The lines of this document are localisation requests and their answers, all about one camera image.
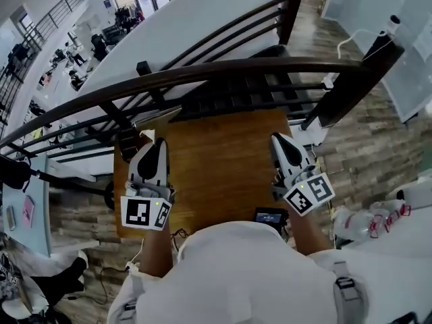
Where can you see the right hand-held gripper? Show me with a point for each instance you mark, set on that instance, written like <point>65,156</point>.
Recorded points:
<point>308,192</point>

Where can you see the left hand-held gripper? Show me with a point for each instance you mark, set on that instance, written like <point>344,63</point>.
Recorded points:
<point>145,211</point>

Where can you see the person's left forearm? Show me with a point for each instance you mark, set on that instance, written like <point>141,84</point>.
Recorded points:
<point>155,251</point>

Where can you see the person's right forearm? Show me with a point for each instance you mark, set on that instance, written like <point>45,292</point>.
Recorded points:
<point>308,235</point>

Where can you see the small dark wooden organiser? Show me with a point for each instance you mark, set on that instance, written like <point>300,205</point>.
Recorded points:
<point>130,143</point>

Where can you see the black display device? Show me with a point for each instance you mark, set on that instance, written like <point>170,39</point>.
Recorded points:
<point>270,218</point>

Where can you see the wooden table with hairpin legs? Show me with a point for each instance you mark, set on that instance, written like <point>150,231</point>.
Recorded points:
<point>222,160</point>

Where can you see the black coat rack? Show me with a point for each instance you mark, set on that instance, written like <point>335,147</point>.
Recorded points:
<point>67,182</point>

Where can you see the white power strip on railing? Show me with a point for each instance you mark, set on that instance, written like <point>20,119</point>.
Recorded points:
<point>328,82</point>

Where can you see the wrapped water bottle pack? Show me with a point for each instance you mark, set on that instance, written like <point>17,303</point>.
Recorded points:
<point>364,221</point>

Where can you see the dark curved stair railing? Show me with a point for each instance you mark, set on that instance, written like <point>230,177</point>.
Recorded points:
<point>236,67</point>

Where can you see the light blue desk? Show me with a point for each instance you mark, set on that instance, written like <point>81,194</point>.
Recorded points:
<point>37,181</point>

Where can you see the white round device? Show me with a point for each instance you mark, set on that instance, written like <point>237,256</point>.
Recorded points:
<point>415,189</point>

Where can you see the person's white shirt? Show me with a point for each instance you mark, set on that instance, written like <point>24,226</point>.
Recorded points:
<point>236,275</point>

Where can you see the pink notebook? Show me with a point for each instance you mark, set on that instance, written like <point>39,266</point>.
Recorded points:
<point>29,211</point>

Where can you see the black hanging bag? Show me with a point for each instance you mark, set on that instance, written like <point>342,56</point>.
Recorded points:
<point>13,172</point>

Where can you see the grey phone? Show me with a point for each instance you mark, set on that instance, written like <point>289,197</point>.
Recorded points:
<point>11,218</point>

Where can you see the white table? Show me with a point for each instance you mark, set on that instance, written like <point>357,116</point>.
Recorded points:
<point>398,275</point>

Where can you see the black mezzanine railing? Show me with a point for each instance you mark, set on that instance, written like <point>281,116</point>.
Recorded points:
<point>50,15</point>

